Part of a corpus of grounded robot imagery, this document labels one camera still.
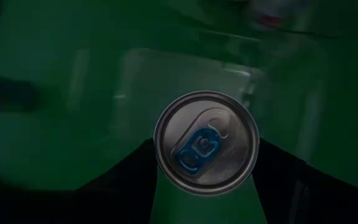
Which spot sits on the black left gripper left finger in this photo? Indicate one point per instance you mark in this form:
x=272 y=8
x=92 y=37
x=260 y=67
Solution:
x=126 y=193

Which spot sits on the red soda can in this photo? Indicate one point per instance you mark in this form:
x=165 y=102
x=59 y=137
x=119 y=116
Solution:
x=270 y=20

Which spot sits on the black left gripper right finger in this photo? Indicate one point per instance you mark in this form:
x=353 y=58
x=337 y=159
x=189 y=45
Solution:
x=291 y=186

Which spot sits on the green can blue tab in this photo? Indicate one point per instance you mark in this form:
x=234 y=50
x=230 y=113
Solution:
x=205 y=124

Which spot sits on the clear plastic bin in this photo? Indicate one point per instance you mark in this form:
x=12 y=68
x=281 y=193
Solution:
x=166 y=71

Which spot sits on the green table mat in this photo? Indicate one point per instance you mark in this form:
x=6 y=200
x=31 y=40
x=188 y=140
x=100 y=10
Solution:
x=42 y=149

